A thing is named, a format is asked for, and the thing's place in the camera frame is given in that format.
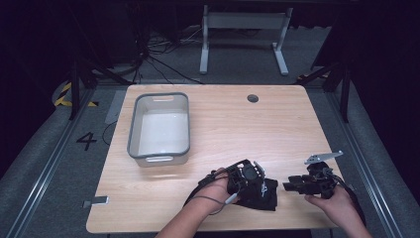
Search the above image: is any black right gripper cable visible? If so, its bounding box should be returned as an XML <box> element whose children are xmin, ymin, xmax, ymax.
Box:
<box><xmin>324</xmin><ymin>168</ymin><xmax>368</xmax><ymax>226</ymax></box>

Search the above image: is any black metal stand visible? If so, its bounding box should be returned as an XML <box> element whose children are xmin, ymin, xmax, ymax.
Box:
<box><xmin>66</xmin><ymin>54</ymin><xmax>134</xmax><ymax>121</ymax></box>
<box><xmin>295</xmin><ymin>58</ymin><xmax>353</xmax><ymax>124</ymax></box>

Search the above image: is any grey cable with white plug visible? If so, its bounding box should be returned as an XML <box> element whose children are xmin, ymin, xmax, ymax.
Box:
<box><xmin>189</xmin><ymin>192</ymin><xmax>240</xmax><ymax>216</ymax></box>

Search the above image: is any tangle of black floor cables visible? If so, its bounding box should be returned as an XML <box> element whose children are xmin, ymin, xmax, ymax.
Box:
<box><xmin>132</xmin><ymin>23</ymin><xmax>205</xmax><ymax>85</ymax></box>

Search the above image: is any person's left hand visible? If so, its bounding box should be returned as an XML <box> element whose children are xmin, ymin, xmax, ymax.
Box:
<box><xmin>197</xmin><ymin>168</ymin><xmax>240</xmax><ymax>216</ymax></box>

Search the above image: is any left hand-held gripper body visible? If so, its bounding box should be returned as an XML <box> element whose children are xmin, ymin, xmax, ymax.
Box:
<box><xmin>227</xmin><ymin>159</ymin><xmax>267</xmax><ymax>196</ymax></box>

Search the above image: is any grey floor tape patch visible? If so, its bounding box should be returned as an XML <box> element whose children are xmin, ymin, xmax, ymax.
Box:
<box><xmin>104</xmin><ymin>89</ymin><xmax>128</xmax><ymax>126</ymax></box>

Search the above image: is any white plastic basket grey rim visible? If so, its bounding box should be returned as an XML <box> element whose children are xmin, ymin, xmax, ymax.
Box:
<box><xmin>126</xmin><ymin>91</ymin><xmax>192</xmax><ymax>169</ymax></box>

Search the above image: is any person's right hand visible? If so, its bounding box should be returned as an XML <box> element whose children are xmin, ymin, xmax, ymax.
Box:
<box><xmin>303</xmin><ymin>185</ymin><xmax>360</xmax><ymax>228</ymax></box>

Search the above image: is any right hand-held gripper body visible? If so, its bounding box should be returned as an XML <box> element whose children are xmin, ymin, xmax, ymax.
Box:
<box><xmin>303</xmin><ymin>150</ymin><xmax>345</xmax><ymax>200</ymax></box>

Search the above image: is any grey metal floor rail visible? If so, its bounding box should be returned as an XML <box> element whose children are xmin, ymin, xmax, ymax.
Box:
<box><xmin>325</xmin><ymin>90</ymin><xmax>404</xmax><ymax>238</ymax></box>
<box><xmin>5</xmin><ymin>88</ymin><xmax>97</xmax><ymax>238</ymax></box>

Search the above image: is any white metal desk frame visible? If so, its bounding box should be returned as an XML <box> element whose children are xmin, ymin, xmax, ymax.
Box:
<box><xmin>198</xmin><ymin>4</ymin><xmax>294</xmax><ymax>76</ymax></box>

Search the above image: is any small grey metal bracket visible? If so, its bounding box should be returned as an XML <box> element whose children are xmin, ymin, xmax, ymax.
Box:
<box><xmin>81</xmin><ymin>195</ymin><xmax>110</xmax><ymax>209</ymax></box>

